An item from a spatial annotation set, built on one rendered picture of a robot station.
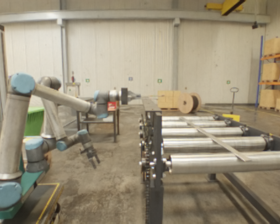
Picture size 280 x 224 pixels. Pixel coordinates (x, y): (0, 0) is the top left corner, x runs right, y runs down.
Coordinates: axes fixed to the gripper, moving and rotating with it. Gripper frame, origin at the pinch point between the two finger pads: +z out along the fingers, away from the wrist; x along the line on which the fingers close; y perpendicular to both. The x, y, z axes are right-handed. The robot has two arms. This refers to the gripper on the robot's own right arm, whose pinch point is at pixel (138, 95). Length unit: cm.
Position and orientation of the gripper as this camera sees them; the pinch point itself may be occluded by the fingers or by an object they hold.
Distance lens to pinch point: 127.1
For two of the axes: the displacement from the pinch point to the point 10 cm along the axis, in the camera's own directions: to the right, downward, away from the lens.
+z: 10.0, 0.0, 0.1
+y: 0.1, 1.6, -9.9
